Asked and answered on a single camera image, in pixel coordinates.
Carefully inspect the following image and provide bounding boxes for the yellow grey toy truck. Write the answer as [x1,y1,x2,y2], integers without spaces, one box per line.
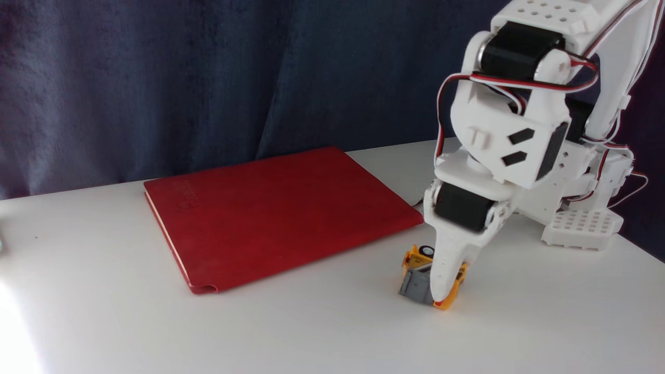
[398,244,469,311]

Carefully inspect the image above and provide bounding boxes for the dark blue curtain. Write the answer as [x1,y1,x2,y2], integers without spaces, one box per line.
[0,0,665,263]

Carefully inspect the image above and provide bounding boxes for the thin white cable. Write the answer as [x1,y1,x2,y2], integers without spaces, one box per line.
[608,170,650,209]

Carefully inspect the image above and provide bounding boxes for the red white black servo cable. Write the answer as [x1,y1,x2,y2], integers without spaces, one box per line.
[435,51,601,159]

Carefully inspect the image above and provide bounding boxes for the red notebook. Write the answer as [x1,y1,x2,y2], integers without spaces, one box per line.
[143,146,425,295]

